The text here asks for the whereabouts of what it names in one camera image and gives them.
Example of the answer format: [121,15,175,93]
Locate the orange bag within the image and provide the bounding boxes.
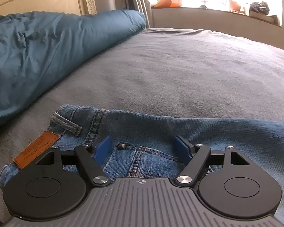
[154,0,183,8]

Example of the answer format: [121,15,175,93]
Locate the terracotta pot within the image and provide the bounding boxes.
[228,0,245,12]

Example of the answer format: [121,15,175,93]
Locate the grey curtain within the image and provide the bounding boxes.
[125,0,152,29]

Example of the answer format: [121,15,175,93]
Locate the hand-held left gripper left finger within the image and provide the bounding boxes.
[26,135,113,187]

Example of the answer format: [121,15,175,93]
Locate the cardboard box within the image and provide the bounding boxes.
[248,9,282,27]

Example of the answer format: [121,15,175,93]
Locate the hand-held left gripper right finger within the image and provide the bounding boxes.
[173,135,260,188]

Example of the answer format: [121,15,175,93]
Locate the teal blue duvet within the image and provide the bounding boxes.
[0,9,147,128]

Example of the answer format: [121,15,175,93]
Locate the light blue jeans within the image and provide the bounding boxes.
[0,104,284,218]

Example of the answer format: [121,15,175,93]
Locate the dark clothes bundle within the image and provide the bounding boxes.
[250,1,270,15]

